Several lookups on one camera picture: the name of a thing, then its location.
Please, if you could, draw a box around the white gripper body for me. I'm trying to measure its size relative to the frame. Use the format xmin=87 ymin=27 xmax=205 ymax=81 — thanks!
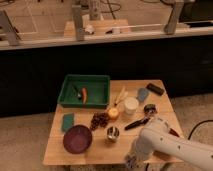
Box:
xmin=125 ymin=139 xmax=151 ymax=169

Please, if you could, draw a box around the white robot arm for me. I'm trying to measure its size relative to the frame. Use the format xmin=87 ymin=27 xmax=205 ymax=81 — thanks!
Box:
xmin=125 ymin=117 xmax=213 ymax=171

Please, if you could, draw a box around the blue-grey towel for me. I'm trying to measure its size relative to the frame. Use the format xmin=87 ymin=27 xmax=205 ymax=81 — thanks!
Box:
xmin=137 ymin=88 xmax=149 ymax=103

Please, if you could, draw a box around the small metal cup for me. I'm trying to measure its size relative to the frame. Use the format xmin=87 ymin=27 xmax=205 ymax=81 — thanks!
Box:
xmin=107 ymin=126 xmax=120 ymax=142

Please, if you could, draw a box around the red plate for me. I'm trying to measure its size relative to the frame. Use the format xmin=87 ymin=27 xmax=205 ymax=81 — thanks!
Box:
xmin=169 ymin=128 xmax=180 ymax=137

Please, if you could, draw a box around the white round container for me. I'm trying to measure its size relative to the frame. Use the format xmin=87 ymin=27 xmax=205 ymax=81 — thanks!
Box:
xmin=124 ymin=97 xmax=139 ymax=115

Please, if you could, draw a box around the orange fruit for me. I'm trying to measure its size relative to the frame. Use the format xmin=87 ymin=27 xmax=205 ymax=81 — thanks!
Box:
xmin=107 ymin=107 xmax=119 ymax=120

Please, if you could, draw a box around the bunch of dark grapes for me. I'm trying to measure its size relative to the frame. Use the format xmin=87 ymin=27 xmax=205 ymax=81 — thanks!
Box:
xmin=90 ymin=113 xmax=109 ymax=131

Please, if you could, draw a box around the yellow banana peel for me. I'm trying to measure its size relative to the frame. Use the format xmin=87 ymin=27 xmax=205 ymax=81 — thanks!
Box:
xmin=114 ymin=86 xmax=128 ymax=106

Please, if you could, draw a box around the black rectangular box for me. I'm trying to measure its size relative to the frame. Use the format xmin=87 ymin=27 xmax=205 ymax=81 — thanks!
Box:
xmin=146 ymin=83 xmax=164 ymax=96

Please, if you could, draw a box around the wooden table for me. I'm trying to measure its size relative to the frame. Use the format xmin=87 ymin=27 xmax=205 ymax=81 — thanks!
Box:
xmin=42 ymin=79 xmax=194 ymax=167

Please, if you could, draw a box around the purple bowl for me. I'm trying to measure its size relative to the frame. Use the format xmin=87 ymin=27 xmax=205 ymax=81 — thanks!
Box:
xmin=63 ymin=125 xmax=93 ymax=154

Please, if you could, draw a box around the green sponge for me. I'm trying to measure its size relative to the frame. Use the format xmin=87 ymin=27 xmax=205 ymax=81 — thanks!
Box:
xmin=61 ymin=114 xmax=74 ymax=132

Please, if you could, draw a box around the green plastic tray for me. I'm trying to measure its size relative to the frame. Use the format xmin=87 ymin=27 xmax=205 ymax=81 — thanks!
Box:
xmin=57 ymin=74 xmax=110 ymax=109

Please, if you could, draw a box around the orange carrot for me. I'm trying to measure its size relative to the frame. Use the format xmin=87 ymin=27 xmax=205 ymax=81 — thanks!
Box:
xmin=82 ymin=88 xmax=87 ymax=104

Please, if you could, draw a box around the dark marker in tray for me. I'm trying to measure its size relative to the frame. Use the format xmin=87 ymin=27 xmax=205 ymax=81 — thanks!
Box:
xmin=73 ymin=86 xmax=82 ymax=100

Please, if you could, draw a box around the black-handled ladle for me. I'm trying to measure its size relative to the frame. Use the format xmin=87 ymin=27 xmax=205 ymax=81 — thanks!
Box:
xmin=124 ymin=104 xmax=157 ymax=130

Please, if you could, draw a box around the black cable on floor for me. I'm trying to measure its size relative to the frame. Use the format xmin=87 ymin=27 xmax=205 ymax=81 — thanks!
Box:
xmin=187 ymin=119 xmax=213 ymax=141

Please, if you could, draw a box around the right grey railing post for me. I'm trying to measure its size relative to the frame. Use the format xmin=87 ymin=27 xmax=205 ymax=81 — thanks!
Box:
xmin=164 ymin=0 xmax=184 ymax=35

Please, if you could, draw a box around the grey railing post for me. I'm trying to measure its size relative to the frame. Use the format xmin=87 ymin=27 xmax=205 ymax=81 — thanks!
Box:
xmin=164 ymin=0 xmax=184 ymax=35
xmin=72 ymin=5 xmax=84 ymax=41

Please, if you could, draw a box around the middle grey railing post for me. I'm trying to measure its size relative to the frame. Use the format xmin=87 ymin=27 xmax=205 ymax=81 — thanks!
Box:
xmin=72 ymin=5 xmax=84 ymax=41

